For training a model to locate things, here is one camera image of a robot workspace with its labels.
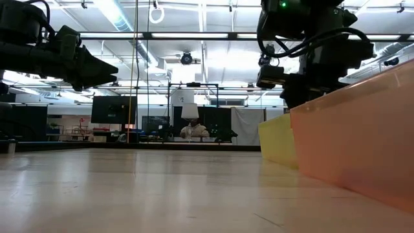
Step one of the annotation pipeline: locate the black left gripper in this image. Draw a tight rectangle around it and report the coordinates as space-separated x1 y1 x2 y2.
41 26 119 92

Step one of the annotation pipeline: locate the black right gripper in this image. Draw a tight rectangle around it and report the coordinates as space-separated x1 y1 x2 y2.
257 40 375 109

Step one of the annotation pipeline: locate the black monitor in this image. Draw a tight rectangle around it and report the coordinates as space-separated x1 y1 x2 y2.
91 95 138 125

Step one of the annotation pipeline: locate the orange plastic bin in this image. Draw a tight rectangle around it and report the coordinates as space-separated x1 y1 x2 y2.
290 58 414 214

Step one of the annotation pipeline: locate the yellow plastic bin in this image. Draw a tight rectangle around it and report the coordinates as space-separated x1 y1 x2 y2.
257 113 300 170

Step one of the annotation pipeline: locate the grey hanging cloth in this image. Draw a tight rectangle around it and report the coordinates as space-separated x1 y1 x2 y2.
230 107 265 146

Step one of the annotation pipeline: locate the white lampshade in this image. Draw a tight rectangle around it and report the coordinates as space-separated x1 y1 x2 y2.
180 102 200 120

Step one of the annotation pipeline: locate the person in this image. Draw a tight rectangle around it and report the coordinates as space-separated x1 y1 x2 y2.
179 116 210 140

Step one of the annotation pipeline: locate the yellow hanging cable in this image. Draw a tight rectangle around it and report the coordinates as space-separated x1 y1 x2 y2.
127 0 139 144

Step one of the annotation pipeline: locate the thin black hanging cable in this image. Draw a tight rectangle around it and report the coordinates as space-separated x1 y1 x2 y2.
146 0 151 143

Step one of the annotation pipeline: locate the silver ventilation duct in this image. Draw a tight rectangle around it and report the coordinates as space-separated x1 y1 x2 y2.
92 0 159 67

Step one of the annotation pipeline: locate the black aluminium rig frame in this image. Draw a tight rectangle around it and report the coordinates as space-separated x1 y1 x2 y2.
0 30 414 153

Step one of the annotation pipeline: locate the white cable ring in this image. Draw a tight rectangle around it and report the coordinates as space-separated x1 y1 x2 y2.
148 5 165 25

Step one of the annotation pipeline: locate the black background frame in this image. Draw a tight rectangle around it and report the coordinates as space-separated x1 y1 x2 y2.
167 82 220 144

